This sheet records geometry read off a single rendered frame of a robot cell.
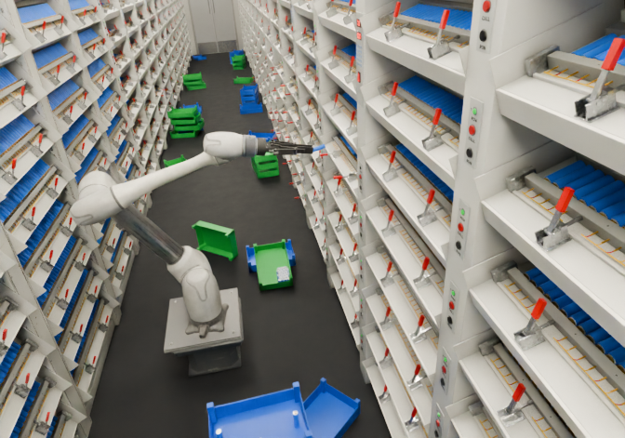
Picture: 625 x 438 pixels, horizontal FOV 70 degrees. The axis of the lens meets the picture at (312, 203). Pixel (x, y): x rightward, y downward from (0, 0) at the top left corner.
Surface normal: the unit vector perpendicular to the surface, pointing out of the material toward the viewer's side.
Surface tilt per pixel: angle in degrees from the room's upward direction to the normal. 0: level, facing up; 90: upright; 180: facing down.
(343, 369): 0
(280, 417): 0
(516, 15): 90
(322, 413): 0
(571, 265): 21
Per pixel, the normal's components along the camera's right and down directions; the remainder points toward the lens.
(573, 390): -0.40, -0.77
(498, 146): 0.19, 0.45
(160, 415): -0.06, -0.88
